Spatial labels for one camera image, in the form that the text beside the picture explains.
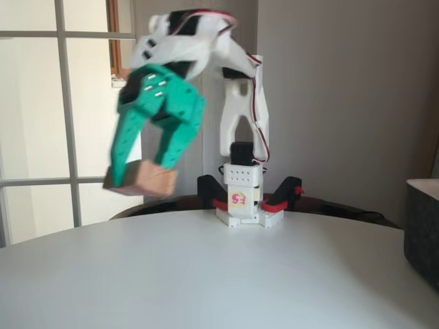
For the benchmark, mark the green gripper with motor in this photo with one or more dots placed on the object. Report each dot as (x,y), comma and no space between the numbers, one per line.
(161,103)

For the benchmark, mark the red painted wooden block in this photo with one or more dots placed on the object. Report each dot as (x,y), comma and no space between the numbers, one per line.
(151,181)

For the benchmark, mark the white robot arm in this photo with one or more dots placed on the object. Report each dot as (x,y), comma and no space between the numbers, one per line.
(245,103)

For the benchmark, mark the dark grey felt basket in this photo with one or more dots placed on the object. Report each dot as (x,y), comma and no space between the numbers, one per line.
(422,233)

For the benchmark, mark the black and red clamp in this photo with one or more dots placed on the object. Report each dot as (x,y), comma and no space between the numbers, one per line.
(286,190)
(207,188)

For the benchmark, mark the yellow sticker marked F5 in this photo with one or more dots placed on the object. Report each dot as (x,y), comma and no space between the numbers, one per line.
(237,199)

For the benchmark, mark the yellow sticker marked F3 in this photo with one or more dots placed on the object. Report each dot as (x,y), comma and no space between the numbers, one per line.
(257,196)

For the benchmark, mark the dark brown wooden furniture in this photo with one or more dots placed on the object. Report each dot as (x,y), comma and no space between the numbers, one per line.
(343,209)

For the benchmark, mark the brown wooden window frame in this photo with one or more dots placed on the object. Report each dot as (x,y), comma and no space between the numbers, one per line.
(115,34)

